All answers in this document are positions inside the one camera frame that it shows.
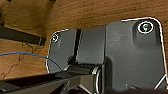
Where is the black furniture foot bar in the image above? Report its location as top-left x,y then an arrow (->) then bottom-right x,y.
0,25 -> 47,47

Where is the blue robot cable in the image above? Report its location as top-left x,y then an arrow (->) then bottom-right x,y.
0,51 -> 63,72

